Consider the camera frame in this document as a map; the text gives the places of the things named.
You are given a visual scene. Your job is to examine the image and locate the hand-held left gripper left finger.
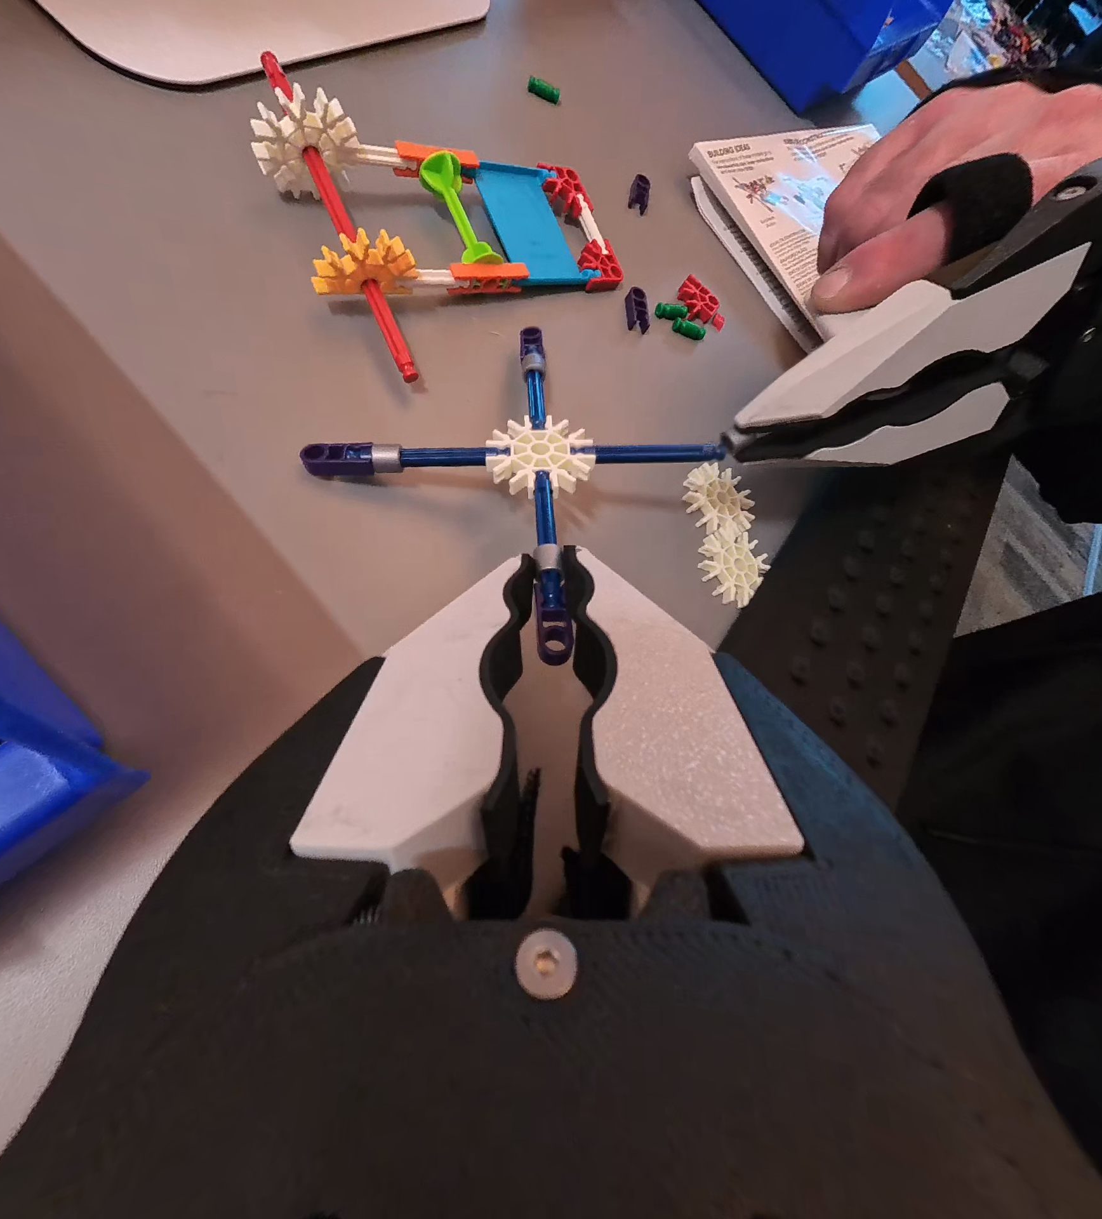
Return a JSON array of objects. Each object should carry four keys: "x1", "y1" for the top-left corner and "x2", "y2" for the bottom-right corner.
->
[{"x1": 289, "y1": 555, "x2": 540, "y2": 921}]

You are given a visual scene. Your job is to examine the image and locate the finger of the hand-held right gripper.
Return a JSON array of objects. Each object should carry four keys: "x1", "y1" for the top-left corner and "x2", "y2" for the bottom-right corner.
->
[
  {"x1": 734, "y1": 243, "x2": 1092, "y2": 437},
  {"x1": 732, "y1": 382, "x2": 1015, "y2": 469}
]

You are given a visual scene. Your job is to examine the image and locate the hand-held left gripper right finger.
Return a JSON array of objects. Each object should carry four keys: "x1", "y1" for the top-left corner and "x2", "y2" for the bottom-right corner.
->
[{"x1": 573, "y1": 548, "x2": 807, "y2": 921}]

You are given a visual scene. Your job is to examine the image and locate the small white snowflake connector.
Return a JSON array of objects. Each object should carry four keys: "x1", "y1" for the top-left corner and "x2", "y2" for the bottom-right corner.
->
[{"x1": 487, "y1": 416, "x2": 598, "y2": 500}]

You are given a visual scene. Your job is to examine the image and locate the person's right hand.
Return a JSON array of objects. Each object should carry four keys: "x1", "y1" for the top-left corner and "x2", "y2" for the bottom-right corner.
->
[{"x1": 813, "y1": 81, "x2": 1102, "y2": 317}]

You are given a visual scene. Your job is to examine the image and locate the white printed paper booklet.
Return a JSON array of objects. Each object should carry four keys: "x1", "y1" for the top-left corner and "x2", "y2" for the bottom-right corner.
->
[{"x1": 692, "y1": 176, "x2": 829, "y2": 355}]

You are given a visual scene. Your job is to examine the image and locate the large white snowflake connector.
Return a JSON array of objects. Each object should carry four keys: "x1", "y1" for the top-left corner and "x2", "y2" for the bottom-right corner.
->
[
  {"x1": 699, "y1": 529, "x2": 772, "y2": 609},
  {"x1": 685, "y1": 464, "x2": 757, "y2": 538}
]

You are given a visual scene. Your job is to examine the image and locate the illustrated instruction booklet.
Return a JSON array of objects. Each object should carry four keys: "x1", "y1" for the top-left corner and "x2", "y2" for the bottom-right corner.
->
[{"x1": 688, "y1": 124, "x2": 886, "y2": 317}]

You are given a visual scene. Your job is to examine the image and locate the blue plastic bin with tag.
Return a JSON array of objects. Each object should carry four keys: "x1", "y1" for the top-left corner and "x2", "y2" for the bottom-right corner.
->
[{"x1": 0, "y1": 557, "x2": 151, "y2": 930}]

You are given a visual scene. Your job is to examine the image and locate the person's black clothing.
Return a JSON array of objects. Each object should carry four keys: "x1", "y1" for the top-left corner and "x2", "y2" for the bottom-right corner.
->
[{"x1": 898, "y1": 572, "x2": 1102, "y2": 1219}]

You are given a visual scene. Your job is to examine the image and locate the colourful toy car frame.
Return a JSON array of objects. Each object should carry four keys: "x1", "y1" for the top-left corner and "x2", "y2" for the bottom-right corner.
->
[{"x1": 250, "y1": 53, "x2": 626, "y2": 385}]

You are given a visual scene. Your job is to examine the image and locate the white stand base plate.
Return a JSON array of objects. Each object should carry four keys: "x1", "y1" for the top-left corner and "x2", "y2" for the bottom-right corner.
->
[{"x1": 32, "y1": 0, "x2": 493, "y2": 88}]

